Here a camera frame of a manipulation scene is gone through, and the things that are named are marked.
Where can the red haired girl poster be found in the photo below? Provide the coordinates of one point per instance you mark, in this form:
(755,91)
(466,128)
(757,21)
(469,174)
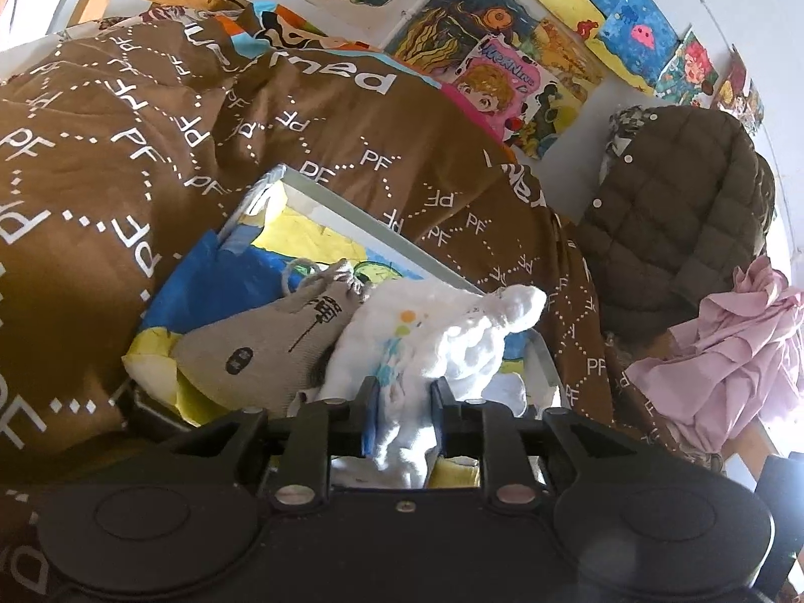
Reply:
(688,69)

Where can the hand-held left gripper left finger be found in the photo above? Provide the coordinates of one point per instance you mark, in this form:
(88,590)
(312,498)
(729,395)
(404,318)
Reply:
(369,418)

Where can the brown puffer jacket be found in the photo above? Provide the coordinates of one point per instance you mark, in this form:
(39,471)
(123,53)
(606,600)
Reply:
(678,213)

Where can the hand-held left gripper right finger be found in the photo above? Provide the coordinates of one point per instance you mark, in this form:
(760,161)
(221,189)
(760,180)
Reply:
(439,418)

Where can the seaweed fish poster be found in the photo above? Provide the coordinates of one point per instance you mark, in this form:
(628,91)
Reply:
(452,19)

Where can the white printed baby cloth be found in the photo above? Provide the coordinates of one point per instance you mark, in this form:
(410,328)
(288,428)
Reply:
(408,339)

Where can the frog painting sheet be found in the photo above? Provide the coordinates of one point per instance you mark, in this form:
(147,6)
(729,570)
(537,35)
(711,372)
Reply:
(188,282)

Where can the blue sea jellyfish poster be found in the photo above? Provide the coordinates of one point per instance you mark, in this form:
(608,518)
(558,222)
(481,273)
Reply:
(637,37)

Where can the colourful character poster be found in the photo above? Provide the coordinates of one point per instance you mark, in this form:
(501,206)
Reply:
(738,91)

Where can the yellow orange landscape poster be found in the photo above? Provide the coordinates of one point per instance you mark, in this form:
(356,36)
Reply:
(568,50)

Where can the pink cloth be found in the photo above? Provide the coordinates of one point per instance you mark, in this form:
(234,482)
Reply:
(741,339)

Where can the pink blond character poster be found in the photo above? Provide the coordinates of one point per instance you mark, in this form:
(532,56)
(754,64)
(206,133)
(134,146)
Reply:
(496,88)

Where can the dark dinosaur poster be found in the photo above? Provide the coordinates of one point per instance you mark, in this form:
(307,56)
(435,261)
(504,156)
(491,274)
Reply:
(549,119)

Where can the brown printed blanket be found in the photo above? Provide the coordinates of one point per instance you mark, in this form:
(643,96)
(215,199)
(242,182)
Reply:
(94,201)

